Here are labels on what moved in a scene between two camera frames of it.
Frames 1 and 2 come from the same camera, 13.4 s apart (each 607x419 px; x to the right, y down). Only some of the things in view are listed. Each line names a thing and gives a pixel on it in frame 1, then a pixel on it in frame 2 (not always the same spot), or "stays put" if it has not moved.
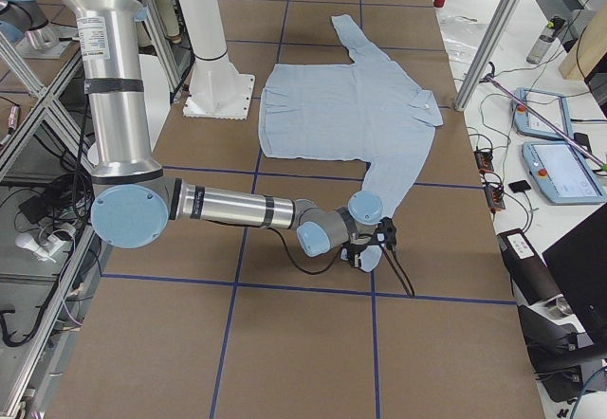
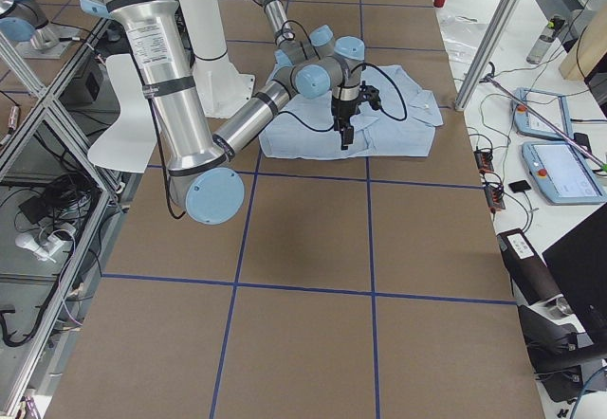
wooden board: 589,50 stays put
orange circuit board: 484,160 stays put
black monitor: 580,264 stays put
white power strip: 43,250 stays put
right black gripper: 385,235 to 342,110
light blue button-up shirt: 370,257 to 403,125
